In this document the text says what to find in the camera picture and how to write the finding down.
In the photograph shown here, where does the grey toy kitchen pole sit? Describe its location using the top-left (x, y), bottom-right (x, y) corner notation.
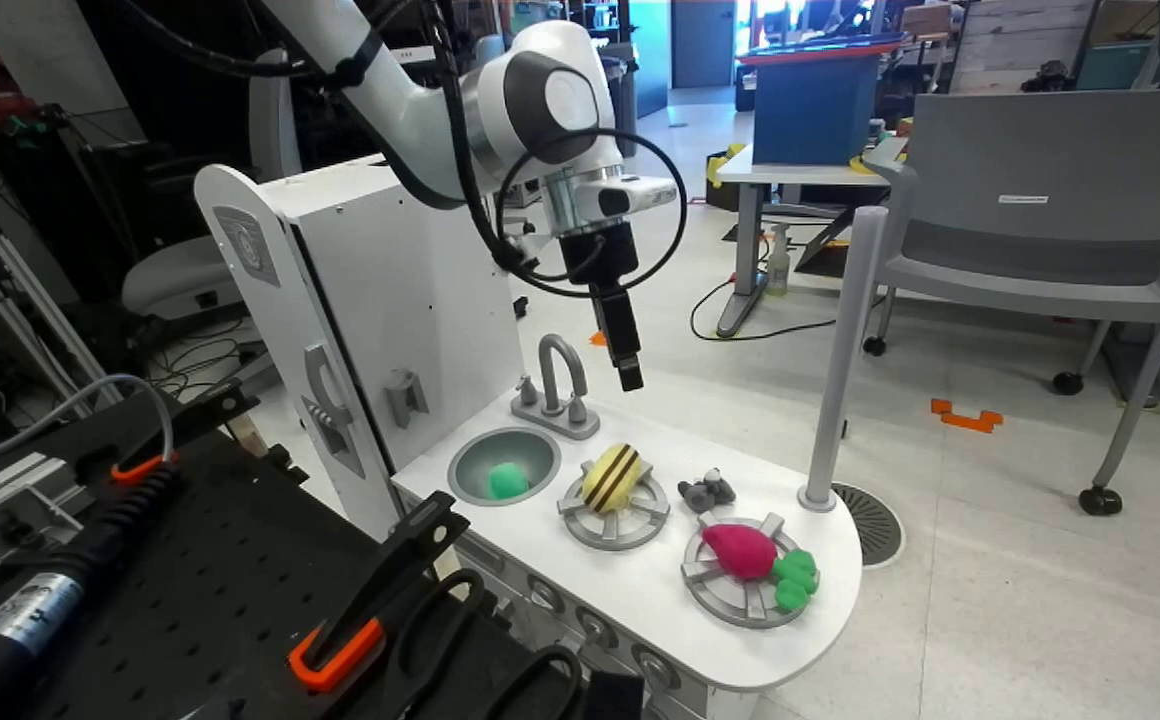
top-left (796, 202), bottom-right (891, 517)

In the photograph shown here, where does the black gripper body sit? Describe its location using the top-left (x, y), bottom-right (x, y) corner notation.
top-left (560, 220), bottom-right (639, 291)

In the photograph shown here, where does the grey-green toy sink basin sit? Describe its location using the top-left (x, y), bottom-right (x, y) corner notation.
top-left (443, 421), bottom-right (563, 511)

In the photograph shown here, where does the small green plush toy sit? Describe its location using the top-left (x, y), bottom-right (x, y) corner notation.
top-left (484, 458), bottom-right (537, 504)

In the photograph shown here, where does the grey hose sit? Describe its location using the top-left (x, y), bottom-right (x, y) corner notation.
top-left (0, 371), bottom-right (179, 470)

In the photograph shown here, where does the grey metal-leg table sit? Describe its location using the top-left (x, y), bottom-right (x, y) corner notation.
top-left (711, 131), bottom-right (912, 344)

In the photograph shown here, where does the green bumpy plush toy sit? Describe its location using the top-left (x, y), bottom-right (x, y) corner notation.
top-left (767, 549), bottom-right (824, 616)

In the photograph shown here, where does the yellow black striped plush toy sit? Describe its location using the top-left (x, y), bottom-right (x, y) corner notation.
top-left (576, 441), bottom-right (649, 518)

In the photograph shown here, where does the white toy kitchen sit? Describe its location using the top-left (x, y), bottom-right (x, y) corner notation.
top-left (191, 149), bottom-right (868, 720)

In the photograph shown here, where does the grey plastic chair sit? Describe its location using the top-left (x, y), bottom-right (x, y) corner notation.
top-left (858, 86), bottom-right (1160, 518)

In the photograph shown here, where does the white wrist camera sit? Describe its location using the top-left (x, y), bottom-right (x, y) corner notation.
top-left (587, 174), bottom-right (681, 227)

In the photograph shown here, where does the black floor cable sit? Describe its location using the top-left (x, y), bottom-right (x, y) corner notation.
top-left (685, 271), bottom-right (839, 346)

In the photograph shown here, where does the black trash bin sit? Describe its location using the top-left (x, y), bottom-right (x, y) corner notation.
top-left (602, 56), bottom-right (639, 164)

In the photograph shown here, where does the small dark grey toy piece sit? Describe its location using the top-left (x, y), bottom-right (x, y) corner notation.
top-left (676, 468), bottom-right (740, 517)

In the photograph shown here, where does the grey toy sink faucet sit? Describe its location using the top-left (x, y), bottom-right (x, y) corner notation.
top-left (511, 333), bottom-right (602, 443)

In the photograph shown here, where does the black ribbed tool with label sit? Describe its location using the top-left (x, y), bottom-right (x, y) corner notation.
top-left (0, 455), bottom-right (191, 720)

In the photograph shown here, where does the white office chair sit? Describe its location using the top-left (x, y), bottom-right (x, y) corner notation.
top-left (116, 42), bottom-right (308, 323)

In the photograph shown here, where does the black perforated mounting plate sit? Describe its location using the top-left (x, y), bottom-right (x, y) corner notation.
top-left (0, 432), bottom-right (532, 720)

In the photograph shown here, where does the black loop handle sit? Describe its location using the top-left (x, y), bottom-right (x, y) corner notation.
top-left (484, 642), bottom-right (593, 720)
top-left (382, 566), bottom-right (491, 720)

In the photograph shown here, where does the black clamp with orange grip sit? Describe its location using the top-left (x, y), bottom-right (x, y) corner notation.
top-left (285, 489), bottom-right (472, 699)

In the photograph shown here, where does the round floor outlet cover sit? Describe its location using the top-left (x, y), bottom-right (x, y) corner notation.
top-left (829, 480), bottom-right (908, 570)

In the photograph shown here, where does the grey toy stove burner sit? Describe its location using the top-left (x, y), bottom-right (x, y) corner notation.
top-left (557, 455), bottom-right (676, 550)
top-left (681, 511), bottom-right (813, 630)

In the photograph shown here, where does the pink plush toy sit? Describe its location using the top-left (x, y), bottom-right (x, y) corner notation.
top-left (694, 518), bottom-right (783, 588)

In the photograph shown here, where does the clear bottle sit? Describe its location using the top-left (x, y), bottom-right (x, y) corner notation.
top-left (760, 217), bottom-right (796, 300)

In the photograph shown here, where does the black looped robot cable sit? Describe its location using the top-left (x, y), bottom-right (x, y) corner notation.
top-left (489, 124), bottom-right (690, 300)

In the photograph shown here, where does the blue storage bin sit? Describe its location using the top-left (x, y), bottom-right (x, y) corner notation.
top-left (735, 35), bottom-right (908, 167)

